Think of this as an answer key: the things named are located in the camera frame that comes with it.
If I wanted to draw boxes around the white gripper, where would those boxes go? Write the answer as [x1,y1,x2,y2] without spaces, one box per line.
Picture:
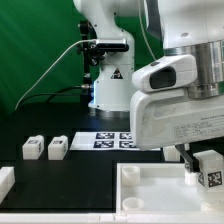
[130,88,224,173]

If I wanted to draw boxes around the white square table top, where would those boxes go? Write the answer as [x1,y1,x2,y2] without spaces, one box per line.
[116,163,224,214]

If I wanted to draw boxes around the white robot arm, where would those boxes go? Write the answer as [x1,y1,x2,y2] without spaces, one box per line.
[73,0,224,150]

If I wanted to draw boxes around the white sheet with AprilTags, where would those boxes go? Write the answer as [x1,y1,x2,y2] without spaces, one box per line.
[69,131,161,152]

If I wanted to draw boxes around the black cable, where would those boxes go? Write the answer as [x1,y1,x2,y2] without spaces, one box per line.
[16,84,94,109]

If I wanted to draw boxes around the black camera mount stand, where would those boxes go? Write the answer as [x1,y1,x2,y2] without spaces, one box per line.
[76,20,104,104]

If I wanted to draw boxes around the grey cable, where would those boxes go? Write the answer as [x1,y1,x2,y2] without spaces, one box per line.
[14,39,98,111]

